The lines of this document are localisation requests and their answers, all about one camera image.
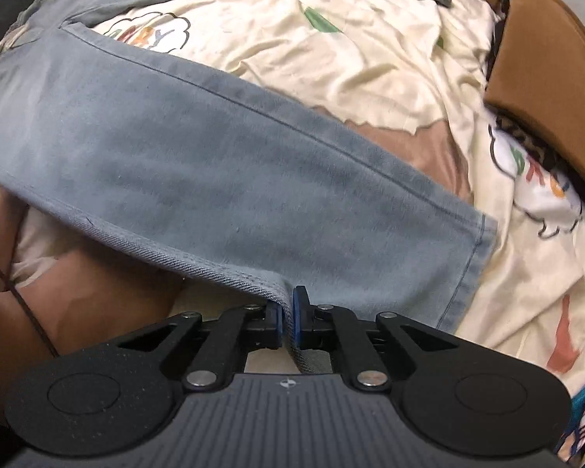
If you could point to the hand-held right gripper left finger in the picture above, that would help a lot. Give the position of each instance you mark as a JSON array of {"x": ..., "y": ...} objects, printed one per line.
[{"x": 273, "y": 324}]

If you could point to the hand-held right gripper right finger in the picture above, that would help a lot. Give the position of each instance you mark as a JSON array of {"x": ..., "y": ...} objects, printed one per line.
[{"x": 300, "y": 317}]

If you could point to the light blue denim pants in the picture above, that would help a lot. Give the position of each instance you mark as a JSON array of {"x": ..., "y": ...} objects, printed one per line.
[{"x": 175, "y": 156}]

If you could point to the cream bear-print bedsheet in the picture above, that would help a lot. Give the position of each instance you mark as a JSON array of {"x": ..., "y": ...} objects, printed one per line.
[{"x": 395, "y": 83}]

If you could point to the folded brown cloth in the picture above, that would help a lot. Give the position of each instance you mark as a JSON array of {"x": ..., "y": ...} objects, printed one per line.
[{"x": 541, "y": 58}]

